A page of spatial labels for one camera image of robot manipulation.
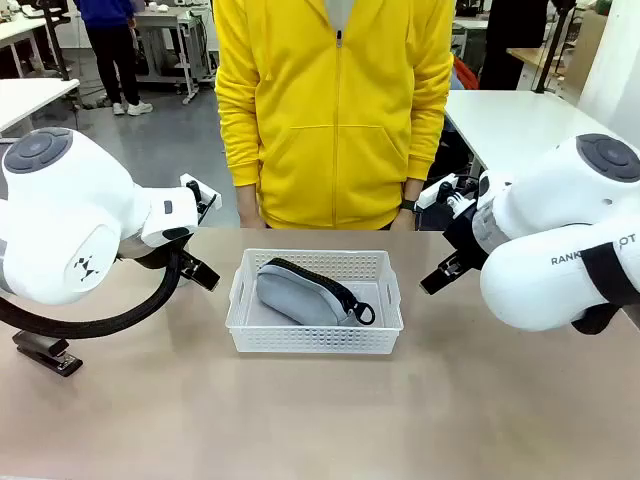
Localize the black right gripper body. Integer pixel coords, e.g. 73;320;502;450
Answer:
443;207;490;262

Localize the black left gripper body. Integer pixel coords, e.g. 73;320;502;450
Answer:
118;229;199;267

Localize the gray pouch with black zipper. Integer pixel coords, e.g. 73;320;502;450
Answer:
255;257;377;329

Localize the black stapler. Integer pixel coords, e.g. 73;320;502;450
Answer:
12;328;84;378

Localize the yellow-sleeved left forearm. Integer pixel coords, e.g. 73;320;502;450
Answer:
405;99;450;202

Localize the yellow-sleeved right forearm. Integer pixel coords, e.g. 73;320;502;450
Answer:
218;99;262;189

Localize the white perforated plastic basket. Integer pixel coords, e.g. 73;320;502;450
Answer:
224;248;405;357

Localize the person's left hand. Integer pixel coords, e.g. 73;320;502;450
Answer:
389;210;418;232

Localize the person's right hand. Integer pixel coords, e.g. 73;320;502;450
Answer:
235;181;269;230

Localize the white table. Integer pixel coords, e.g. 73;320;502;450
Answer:
442;89;627;177
0;77;82;140

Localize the orange chair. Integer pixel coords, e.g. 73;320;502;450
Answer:
451;56;481;92

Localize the person in yellow hoodie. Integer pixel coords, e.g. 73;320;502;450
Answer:
213;0;456;232

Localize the wooden top desk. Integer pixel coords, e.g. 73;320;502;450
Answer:
506;46;587;92

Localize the person in black clothes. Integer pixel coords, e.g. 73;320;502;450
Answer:
478;0;548;92

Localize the person in blue top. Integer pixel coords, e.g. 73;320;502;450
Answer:
74;0;154;118

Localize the tall brown cardboard panel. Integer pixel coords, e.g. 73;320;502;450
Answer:
569;9;607;99

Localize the gray height-adjustable desk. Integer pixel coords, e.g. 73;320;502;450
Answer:
131;3;212;106

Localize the white desk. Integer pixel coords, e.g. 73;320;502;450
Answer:
0;16;50;77

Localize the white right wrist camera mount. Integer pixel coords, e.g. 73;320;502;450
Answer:
416;172;482;214

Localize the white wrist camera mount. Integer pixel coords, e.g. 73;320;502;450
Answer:
416;172;482;214
178;172;223;227

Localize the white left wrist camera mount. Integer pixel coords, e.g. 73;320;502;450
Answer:
178;172;223;227

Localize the black braided cable sleeve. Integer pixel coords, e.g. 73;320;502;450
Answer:
0;249;184;341

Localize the black camera stand pole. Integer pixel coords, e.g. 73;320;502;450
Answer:
532;0;577;95

